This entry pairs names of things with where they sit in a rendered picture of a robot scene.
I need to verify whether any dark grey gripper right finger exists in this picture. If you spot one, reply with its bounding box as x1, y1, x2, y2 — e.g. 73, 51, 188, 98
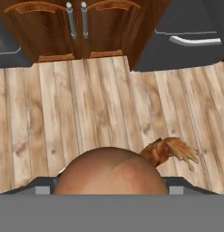
161, 176, 217, 196

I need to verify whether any brown wooden cupboard door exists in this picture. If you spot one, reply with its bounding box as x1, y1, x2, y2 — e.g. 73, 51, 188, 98
74, 0, 141, 60
0, 0, 78, 63

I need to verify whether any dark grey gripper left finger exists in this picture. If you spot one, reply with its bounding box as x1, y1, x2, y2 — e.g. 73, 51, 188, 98
0, 176, 68, 196

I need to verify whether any silver dishwasher handle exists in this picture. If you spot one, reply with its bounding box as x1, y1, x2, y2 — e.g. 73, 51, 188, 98
169, 34, 223, 47

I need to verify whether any silver bar cupboard handle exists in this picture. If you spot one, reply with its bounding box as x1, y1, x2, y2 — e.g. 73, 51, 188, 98
65, 1, 78, 40
80, 1, 90, 40

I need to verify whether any brown onion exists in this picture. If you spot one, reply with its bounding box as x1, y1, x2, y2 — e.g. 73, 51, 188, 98
53, 137, 200, 196

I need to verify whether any dark grey appliance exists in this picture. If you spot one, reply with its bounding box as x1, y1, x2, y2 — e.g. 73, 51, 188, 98
0, 13, 34, 69

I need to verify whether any dark grey dishwasher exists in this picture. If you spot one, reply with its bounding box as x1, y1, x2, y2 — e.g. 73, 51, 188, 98
132, 0, 224, 73

